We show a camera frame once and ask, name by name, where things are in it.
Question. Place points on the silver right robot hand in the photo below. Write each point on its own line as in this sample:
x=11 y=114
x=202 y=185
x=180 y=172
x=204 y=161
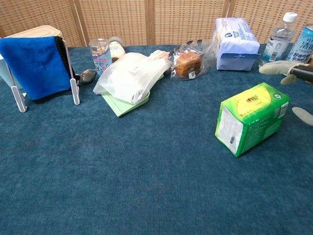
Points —
x=276 y=67

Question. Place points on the green tissue pack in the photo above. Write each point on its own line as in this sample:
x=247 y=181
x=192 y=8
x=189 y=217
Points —
x=254 y=122

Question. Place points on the bread in clear bag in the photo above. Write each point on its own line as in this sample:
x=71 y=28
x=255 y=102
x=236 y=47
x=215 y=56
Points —
x=188 y=63

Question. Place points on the clear water bottle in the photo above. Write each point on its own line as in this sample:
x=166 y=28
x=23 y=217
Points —
x=277 y=44

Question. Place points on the light blue drink can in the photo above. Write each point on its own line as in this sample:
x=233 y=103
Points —
x=302 y=45

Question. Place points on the blue white wipes pack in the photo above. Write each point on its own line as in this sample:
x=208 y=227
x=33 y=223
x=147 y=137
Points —
x=234 y=46

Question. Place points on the pink packaged snack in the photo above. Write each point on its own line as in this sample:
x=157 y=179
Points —
x=160 y=54

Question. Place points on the wicker folding screen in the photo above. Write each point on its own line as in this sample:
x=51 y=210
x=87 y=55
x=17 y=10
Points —
x=146 y=22

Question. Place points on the translucent bag with white contents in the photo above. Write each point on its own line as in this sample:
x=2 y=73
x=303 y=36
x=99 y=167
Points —
x=132 y=76

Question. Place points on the light green tray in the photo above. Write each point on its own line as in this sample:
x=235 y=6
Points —
x=122 y=107

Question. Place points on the mayonnaise bottle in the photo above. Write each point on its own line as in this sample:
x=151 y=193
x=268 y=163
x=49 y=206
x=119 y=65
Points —
x=117 y=51

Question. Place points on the clear snack cup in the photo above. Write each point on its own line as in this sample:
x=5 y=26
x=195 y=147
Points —
x=100 y=56

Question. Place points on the metal spoon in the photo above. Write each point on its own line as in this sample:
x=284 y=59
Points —
x=88 y=76

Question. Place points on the dark blue tablecloth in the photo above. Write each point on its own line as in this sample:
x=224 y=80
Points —
x=122 y=176

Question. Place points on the blue cloth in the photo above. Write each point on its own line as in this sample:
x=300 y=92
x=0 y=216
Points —
x=34 y=66

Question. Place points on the beige lidded lunch box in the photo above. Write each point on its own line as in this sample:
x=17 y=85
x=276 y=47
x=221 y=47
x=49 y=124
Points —
x=36 y=31

